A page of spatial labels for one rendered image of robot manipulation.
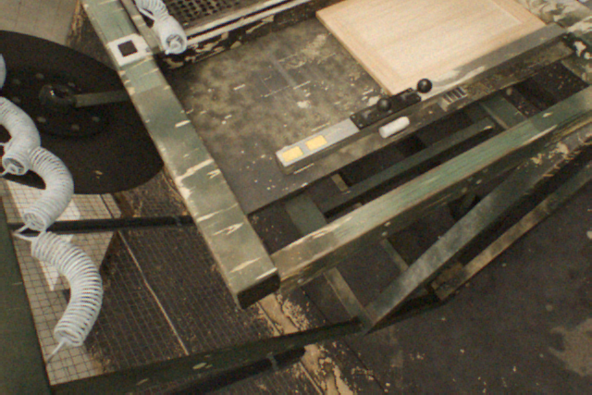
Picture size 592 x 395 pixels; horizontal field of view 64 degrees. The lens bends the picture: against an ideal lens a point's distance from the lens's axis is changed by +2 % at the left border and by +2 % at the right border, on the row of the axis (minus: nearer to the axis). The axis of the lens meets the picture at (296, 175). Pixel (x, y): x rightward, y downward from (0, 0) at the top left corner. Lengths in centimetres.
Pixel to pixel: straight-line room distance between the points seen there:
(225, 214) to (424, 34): 86
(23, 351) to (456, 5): 148
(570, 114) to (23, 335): 135
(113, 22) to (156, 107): 37
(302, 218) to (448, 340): 180
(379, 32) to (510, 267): 151
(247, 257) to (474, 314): 191
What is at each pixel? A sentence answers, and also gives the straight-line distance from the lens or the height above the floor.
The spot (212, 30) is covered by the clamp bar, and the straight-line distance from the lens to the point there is 148.
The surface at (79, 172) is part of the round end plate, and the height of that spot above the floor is 186.
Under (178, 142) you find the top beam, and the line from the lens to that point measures 115.
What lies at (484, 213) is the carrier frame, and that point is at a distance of 179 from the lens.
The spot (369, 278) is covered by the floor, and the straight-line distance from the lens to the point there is 301.
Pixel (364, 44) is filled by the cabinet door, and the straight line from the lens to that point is 148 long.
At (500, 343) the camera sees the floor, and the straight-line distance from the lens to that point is 272.
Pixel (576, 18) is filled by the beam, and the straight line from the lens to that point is 171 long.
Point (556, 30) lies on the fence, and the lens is 165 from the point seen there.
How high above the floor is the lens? 246
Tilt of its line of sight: 47 degrees down
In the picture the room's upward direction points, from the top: 88 degrees counter-clockwise
